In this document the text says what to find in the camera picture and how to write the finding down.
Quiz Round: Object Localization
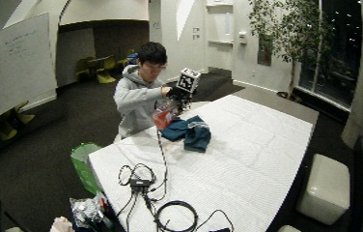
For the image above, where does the long black cable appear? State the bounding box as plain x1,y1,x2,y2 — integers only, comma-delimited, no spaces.
147,127,170,202

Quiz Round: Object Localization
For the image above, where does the white marker cube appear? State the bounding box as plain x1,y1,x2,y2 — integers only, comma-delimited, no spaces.
175,67,202,95

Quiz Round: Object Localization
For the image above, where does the teal cloth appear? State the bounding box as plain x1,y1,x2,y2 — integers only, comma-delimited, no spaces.
159,115,212,154

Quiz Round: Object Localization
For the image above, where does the white padded table cover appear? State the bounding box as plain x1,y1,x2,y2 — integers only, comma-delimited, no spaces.
88,94,315,232

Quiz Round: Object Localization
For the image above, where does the white whiteboard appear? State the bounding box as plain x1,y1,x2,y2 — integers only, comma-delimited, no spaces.
0,13,58,131

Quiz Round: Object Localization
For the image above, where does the clear plastic bag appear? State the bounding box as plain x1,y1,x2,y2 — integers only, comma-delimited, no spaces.
68,196,105,229

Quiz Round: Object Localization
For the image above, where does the coiled black cable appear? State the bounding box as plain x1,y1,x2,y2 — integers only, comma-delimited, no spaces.
153,200,199,232

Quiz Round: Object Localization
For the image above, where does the white cube stool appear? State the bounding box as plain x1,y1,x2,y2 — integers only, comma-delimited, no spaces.
296,153,351,226

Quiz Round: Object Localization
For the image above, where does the person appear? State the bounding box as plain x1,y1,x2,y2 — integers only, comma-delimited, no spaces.
112,41,174,139

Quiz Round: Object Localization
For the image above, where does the indoor tree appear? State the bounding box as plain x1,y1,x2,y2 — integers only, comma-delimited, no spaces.
247,0,335,102

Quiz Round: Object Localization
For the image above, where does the black cable hub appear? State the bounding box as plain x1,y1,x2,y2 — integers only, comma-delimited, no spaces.
129,178,151,189

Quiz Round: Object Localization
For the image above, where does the yellow-green chair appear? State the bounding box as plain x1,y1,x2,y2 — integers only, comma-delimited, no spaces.
74,55,117,85

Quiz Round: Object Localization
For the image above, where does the green bin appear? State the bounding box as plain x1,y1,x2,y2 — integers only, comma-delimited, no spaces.
69,142,104,196

